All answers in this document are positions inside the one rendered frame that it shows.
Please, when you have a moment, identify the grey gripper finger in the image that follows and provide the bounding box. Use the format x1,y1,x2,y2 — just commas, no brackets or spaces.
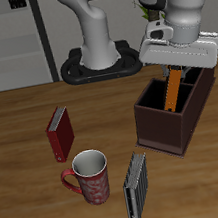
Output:
160,63,172,78
178,65,194,79

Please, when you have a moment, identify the black book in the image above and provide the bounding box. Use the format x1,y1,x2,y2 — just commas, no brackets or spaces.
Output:
116,149,158,218

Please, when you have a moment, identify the red book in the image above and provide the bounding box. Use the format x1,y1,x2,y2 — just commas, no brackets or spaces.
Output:
41,104,79,166

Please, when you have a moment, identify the red patterned mug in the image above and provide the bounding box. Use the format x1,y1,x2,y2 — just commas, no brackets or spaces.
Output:
56,146,115,211

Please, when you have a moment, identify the grey shelf unit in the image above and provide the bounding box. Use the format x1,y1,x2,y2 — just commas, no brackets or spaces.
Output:
0,0,61,93

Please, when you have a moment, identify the green pot plant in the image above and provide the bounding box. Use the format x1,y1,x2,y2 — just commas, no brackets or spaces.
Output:
133,0,166,25

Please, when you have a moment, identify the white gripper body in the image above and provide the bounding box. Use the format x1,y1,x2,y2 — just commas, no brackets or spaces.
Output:
134,25,218,82

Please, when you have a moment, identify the orange book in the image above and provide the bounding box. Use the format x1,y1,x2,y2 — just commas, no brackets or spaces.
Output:
157,64,188,114

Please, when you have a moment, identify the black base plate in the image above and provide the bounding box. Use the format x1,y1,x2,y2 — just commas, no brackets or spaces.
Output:
56,36,145,89

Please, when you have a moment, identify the dark brown desk caddy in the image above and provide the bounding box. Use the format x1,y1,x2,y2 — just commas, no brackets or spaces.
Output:
124,62,218,166

